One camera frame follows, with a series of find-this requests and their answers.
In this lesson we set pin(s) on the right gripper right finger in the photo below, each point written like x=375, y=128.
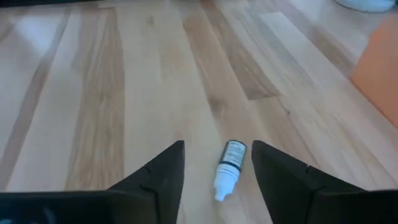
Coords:
x=276, y=177

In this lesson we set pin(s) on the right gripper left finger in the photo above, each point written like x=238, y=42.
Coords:
x=164, y=174

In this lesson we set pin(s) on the small blue dropper bottle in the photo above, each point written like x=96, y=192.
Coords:
x=231, y=161

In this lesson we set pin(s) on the orange plastic tray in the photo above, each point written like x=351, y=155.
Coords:
x=379, y=68

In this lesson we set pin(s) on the white desk lamp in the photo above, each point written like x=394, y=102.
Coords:
x=367, y=3

